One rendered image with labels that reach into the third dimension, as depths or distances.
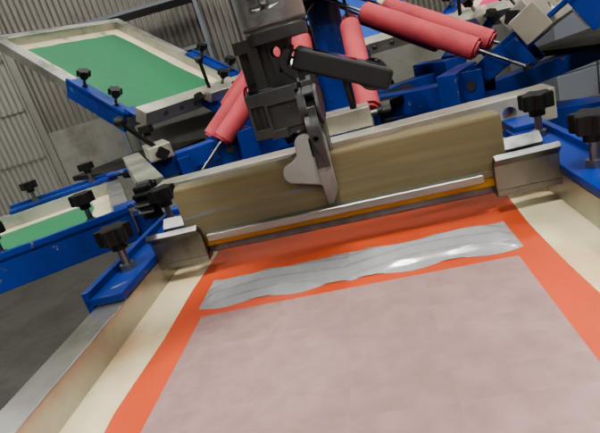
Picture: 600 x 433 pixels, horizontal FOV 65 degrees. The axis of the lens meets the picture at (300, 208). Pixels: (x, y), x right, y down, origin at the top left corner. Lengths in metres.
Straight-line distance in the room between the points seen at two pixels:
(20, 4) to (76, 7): 0.46
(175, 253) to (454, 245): 0.35
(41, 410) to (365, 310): 0.29
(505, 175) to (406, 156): 0.11
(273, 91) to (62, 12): 4.57
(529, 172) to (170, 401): 0.45
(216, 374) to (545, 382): 0.26
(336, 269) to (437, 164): 0.17
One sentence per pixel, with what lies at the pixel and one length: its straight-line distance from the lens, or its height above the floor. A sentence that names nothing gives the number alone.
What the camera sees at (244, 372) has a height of 0.96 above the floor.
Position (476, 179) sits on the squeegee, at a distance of 0.59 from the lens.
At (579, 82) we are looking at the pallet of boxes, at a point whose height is 0.29.
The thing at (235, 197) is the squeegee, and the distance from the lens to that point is 0.61.
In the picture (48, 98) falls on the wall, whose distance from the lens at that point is 5.13.
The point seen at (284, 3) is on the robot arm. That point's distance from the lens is 0.55.
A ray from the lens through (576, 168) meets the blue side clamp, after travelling 0.59.
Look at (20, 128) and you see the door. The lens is 5.20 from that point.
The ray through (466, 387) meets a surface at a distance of 0.37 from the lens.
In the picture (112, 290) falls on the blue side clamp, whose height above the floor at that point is 1.00.
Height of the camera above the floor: 1.20
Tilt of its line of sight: 18 degrees down
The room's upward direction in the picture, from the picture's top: 16 degrees counter-clockwise
